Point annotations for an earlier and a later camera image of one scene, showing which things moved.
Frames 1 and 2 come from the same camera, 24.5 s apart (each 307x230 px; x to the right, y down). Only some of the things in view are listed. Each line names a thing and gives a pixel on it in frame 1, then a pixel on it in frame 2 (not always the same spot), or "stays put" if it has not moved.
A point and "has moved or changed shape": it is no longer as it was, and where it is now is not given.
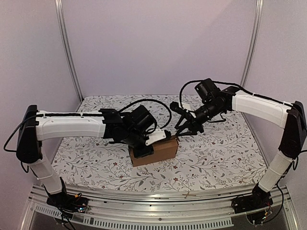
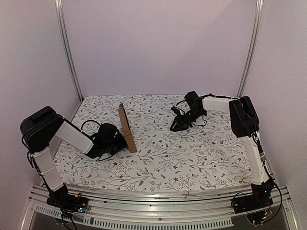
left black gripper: [139, 153] -> [122, 142]
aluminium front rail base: [194, 208] stays put
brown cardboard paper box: [163, 150] has moved or changed shape
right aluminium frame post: [254, 40] stays put
